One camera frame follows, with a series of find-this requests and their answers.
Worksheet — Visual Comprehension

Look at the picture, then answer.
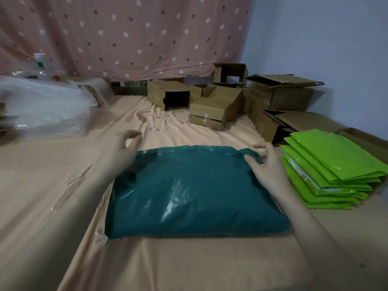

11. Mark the person's left forearm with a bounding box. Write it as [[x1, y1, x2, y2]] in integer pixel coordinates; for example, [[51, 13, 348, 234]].
[[55, 162, 129, 291]]

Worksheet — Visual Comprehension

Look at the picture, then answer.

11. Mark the teal plastic mailer bag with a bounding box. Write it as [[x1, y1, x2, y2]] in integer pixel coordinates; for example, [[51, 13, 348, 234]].
[[104, 145, 290, 240]]

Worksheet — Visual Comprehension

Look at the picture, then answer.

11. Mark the person's left hand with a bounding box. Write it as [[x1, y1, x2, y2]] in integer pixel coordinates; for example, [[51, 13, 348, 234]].
[[104, 129, 143, 180]]

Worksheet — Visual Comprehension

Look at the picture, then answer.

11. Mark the pile of clear plastic bags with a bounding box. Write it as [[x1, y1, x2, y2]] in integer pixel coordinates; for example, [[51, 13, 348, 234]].
[[0, 74, 107, 140]]

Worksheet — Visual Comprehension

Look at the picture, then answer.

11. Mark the clear plastic bottle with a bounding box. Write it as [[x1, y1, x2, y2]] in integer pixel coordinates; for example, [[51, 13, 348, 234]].
[[33, 53, 51, 77]]

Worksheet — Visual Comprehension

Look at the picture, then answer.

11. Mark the pile of brown cardboard boxes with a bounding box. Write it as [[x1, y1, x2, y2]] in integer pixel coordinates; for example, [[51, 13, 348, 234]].
[[103, 63, 388, 167]]

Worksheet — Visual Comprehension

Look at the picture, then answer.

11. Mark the pink dotted curtain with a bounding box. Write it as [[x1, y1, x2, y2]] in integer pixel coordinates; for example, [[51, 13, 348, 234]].
[[0, 0, 254, 83]]

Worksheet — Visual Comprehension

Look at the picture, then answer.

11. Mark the person's right forearm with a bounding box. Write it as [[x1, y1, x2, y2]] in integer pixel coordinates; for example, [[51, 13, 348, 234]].
[[274, 185, 388, 291]]

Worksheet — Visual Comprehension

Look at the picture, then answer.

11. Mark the stack of green mailer bags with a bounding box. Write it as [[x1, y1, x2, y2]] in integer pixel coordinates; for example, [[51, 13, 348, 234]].
[[279, 129, 388, 210]]

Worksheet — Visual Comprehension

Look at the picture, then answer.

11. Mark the peach embroidered bed sheet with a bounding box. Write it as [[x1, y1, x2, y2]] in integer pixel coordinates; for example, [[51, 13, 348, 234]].
[[0, 93, 388, 291]]

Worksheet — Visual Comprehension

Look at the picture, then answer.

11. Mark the person's right hand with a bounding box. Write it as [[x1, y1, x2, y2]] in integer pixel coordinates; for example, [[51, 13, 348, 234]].
[[244, 142, 292, 196]]

